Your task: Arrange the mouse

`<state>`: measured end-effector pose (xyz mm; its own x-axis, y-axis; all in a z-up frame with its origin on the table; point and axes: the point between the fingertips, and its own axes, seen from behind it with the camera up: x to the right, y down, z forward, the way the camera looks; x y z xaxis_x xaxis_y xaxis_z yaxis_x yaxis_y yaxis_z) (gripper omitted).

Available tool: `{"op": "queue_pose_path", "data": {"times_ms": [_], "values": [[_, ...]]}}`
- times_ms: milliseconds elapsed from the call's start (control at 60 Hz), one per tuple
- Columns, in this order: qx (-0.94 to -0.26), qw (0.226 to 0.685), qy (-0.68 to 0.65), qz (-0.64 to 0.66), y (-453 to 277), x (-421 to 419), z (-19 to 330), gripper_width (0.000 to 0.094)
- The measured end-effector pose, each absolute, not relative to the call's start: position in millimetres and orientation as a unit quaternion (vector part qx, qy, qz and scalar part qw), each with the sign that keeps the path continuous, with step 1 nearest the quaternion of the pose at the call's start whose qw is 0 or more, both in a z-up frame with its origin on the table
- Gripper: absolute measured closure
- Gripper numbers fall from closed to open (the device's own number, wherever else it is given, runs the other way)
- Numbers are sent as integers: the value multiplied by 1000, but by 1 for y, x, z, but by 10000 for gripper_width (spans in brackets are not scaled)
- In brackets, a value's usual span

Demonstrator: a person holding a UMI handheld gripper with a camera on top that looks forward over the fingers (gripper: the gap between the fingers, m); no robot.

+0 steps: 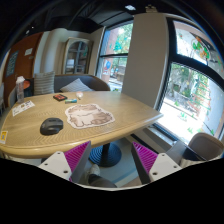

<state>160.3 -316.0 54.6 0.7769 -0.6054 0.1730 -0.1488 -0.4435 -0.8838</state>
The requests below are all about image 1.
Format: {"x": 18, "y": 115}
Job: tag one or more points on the yellow sticker label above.
{"x": 3, "y": 137}

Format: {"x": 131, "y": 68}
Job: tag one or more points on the grey white pillow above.
{"x": 75, "y": 86}

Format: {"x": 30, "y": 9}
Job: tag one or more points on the clear water bottle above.
{"x": 20, "y": 89}

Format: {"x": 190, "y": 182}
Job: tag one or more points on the black red small box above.
{"x": 59, "y": 97}

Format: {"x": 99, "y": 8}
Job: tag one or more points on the black table pedestal base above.
{"x": 107, "y": 155}

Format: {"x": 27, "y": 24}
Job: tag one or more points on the person's shoe and leg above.
{"x": 94, "y": 178}

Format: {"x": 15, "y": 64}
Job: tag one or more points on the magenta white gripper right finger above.
{"x": 151, "y": 166}

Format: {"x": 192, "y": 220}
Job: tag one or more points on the striped grey cushion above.
{"x": 44, "y": 83}

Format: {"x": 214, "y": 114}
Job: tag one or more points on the teal small pack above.
{"x": 67, "y": 101}

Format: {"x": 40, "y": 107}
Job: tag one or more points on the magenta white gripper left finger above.
{"x": 68, "y": 165}

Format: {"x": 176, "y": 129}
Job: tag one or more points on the small white object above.
{"x": 79, "y": 95}

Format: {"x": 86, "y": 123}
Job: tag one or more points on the dark grey bench sofa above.
{"x": 60, "y": 81}

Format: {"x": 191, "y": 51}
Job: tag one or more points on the black computer mouse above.
{"x": 51, "y": 126}

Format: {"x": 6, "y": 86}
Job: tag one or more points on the beige chair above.
{"x": 205, "y": 148}

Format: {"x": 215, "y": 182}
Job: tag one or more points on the orange wooden door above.
{"x": 20, "y": 62}

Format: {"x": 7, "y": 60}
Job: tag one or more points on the white paper sheet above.
{"x": 22, "y": 107}

